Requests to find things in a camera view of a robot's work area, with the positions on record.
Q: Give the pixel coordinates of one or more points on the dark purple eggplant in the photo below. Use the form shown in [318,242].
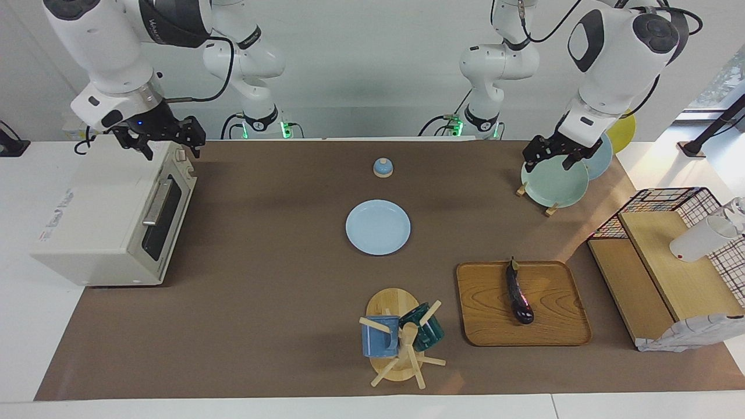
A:
[518,297]

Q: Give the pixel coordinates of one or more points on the white cup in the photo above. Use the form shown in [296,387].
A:
[698,240]

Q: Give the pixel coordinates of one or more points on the large light blue plate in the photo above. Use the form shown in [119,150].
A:
[602,160]

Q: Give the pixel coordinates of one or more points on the wooden plate rack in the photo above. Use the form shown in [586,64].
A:
[550,210]

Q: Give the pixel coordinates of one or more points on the patterned white cloth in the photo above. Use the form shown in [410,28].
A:
[692,334]

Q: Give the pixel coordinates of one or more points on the dark green mug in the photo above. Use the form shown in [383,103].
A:
[428,331]

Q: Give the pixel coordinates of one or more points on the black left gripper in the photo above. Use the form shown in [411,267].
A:
[567,142]

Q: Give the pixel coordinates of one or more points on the rectangular wooden tray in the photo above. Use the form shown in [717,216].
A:
[553,308]

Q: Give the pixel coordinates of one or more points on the clear glass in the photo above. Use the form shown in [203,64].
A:
[738,208]

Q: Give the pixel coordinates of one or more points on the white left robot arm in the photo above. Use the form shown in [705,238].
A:
[611,64]

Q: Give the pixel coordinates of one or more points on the small light blue plate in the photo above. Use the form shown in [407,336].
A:
[378,227]

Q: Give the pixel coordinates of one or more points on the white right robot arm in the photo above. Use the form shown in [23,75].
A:
[116,46]

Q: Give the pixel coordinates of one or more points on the black stand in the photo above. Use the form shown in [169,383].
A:
[713,131]

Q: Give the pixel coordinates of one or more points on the oven glass door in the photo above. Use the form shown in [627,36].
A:
[166,209]

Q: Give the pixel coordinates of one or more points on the black device at table edge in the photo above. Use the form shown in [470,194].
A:
[11,148]

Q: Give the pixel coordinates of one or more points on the brown table mat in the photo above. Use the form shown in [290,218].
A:
[279,302]

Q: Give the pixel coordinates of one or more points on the beige toaster oven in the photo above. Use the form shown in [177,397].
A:
[87,215]

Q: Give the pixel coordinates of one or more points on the blue mug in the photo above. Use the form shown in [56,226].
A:
[378,343]

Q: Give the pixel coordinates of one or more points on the wooden mug tree stand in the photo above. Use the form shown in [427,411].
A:
[393,302]

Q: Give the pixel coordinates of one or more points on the pale green plate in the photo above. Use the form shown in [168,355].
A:
[553,186]

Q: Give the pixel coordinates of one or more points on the white wall power strip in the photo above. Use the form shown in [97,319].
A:
[70,129]

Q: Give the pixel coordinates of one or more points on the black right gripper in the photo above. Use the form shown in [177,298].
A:
[151,125]

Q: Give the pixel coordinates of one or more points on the yellow plate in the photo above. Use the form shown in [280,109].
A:
[624,131]

